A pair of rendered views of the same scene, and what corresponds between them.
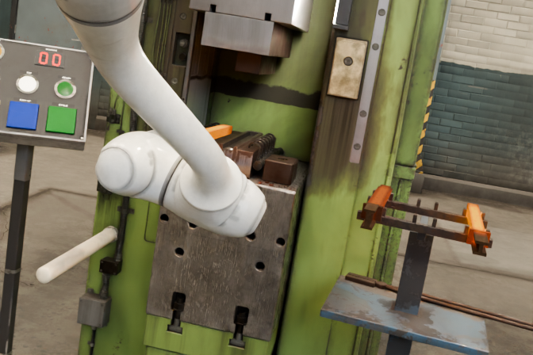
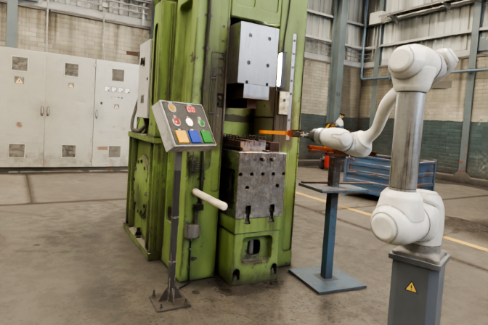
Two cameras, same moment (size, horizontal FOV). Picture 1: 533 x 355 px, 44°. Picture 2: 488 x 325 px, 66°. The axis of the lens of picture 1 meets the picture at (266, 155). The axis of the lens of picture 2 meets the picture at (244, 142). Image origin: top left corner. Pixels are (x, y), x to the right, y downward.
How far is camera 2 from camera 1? 176 cm
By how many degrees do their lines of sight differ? 38
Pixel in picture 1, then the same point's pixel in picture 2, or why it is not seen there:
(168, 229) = (242, 178)
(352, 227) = (288, 165)
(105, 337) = (195, 243)
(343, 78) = (283, 107)
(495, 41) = not seen: hidden behind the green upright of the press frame
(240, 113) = not seen: hidden behind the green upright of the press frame
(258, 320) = (278, 208)
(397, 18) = (296, 83)
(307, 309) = not seen: hidden behind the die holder
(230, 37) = (254, 93)
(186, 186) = (363, 141)
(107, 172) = (346, 140)
